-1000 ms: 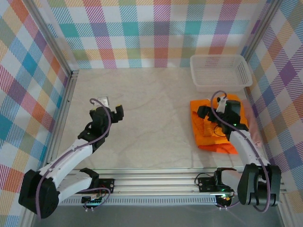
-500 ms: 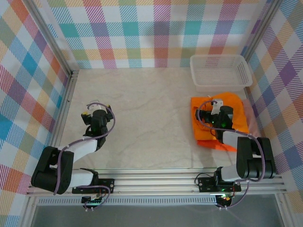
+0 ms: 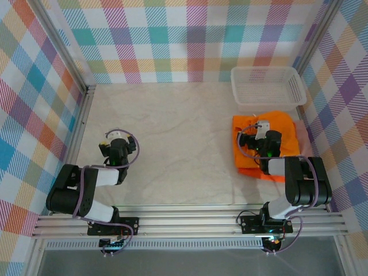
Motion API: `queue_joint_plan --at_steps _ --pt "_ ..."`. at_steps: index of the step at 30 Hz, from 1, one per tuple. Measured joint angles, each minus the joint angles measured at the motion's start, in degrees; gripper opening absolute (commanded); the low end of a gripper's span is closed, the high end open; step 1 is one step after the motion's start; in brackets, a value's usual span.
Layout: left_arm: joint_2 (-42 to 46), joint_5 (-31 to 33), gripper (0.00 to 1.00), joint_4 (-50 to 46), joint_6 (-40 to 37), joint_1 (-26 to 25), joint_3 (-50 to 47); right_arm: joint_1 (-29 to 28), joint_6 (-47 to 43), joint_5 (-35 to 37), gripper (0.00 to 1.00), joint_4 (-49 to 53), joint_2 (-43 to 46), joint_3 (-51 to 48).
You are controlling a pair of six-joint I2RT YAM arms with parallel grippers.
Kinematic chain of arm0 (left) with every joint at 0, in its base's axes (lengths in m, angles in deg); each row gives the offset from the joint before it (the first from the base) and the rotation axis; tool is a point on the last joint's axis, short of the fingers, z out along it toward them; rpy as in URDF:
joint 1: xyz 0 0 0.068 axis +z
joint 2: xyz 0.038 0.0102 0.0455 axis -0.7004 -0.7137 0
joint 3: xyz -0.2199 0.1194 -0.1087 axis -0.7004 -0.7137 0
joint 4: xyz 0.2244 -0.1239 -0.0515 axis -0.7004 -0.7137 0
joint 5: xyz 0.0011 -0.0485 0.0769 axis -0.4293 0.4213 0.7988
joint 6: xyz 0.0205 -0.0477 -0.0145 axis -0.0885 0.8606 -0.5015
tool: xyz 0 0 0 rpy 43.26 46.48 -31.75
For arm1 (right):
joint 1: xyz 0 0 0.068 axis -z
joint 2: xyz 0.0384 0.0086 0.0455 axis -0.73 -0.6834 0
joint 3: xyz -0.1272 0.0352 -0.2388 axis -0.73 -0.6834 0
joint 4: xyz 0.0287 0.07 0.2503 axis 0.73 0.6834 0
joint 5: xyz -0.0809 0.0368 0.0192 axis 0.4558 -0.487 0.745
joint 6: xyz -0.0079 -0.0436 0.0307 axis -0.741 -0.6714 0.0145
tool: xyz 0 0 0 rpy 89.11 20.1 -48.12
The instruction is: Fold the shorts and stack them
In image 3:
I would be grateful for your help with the light orange shorts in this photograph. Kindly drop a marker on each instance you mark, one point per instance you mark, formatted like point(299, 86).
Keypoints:
point(287, 135)

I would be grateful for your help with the pink shorts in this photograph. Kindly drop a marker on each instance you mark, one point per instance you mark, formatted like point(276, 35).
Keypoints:
point(303, 138)

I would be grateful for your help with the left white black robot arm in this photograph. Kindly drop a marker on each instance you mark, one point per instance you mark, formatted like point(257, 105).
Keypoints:
point(66, 195)

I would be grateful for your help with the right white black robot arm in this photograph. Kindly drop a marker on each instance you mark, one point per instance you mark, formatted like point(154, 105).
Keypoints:
point(307, 189)

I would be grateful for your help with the white plastic mesh basket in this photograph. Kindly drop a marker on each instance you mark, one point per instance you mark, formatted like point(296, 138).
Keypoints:
point(267, 86)

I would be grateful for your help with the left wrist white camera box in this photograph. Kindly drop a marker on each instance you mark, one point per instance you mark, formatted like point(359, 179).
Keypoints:
point(116, 135)

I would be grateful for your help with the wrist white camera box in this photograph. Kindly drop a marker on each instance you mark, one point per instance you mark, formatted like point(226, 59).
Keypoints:
point(263, 125)
point(116, 135)

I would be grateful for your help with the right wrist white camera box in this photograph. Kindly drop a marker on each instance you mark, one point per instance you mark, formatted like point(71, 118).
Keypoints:
point(263, 125)

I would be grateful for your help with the aluminium side rail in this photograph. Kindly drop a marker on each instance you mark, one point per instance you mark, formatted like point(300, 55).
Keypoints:
point(80, 123)
point(301, 114)

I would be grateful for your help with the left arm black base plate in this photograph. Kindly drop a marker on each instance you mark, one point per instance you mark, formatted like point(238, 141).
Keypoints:
point(129, 222)

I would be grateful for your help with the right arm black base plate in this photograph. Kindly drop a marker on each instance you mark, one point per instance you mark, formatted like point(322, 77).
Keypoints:
point(250, 224)

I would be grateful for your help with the aluminium mounting rail frame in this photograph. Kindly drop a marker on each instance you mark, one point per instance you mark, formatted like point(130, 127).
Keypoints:
point(187, 222)

